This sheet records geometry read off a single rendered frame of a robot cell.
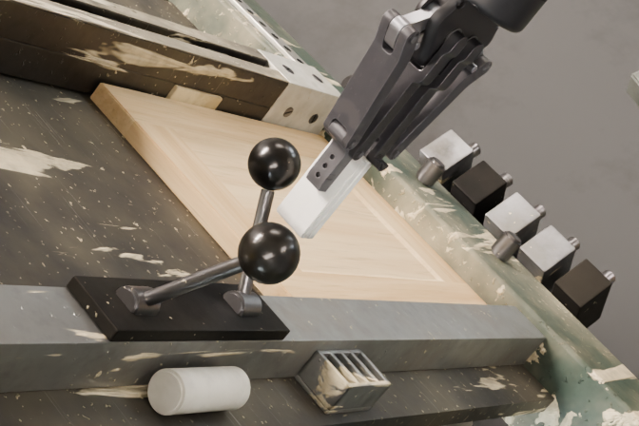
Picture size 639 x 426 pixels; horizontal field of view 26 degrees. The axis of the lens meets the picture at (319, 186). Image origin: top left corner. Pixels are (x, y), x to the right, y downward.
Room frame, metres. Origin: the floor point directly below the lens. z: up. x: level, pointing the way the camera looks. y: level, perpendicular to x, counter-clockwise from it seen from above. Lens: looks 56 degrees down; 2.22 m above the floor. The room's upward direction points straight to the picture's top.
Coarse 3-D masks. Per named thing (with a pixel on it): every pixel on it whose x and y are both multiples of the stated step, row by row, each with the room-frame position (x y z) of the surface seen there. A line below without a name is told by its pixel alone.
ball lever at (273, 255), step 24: (264, 240) 0.43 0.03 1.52; (288, 240) 0.43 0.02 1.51; (216, 264) 0.43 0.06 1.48; (240, 264) 0.42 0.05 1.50; (264, 264) 0.41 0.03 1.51; (288, 264) 0.42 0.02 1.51; (120, 288) 0.43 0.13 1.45; (144, 288) 0.43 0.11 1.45; (168, 288) 0.42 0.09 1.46; (192, 288) 0.42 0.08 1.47; (144, 312) 0.42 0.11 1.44
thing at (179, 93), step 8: (176, 88) 0.84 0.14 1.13; (184, 88) 0.84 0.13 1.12; (168, 96) 0.83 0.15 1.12; (176, 96) 0.83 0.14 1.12; (184, 96) 0.84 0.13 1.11; (192, 96) 0.85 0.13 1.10; (200, 96) 0.85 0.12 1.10; (208, 96) 0.86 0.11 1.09; (216, 96) 0.87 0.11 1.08; (192, 104) 0.85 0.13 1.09; (200, 104) 0.85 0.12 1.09; (208, 104) 0.86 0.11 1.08; (216, 104) 0.86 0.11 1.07
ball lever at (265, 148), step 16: (272, 144) 0.56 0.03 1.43; (288, 144) 0.56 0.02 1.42; (256, 160) 0.55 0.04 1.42; (272, 160) 0.55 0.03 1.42; (288, 160) 0.55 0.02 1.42; (256, 176) 0.54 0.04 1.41; (272, 176) 0.54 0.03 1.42; (288, 176) 0.54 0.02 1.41; (272, 192) 0.54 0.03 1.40; (240, 288) 0.48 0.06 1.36; (240, 304) 0.47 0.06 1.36; (256, 304) 0.47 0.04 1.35
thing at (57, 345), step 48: (0, 288) 0.40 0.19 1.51; (48, 288) 0.42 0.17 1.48; (0, 336) 0.35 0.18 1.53; (48, 336) 0.37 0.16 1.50; (96, 336) 0.39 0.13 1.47; (288, 336) 0.47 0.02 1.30; (336, 336) 0.50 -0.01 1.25; (384, 336) 0.53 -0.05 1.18; (432, 336) 0.57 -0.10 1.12; (480, 336) 0.61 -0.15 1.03; (528, 336) 0.66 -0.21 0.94; (0, 384) 0.34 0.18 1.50; (48, 384) 0.36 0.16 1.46; (96, 384) 0.38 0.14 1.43; (144, 384) 0.39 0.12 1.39
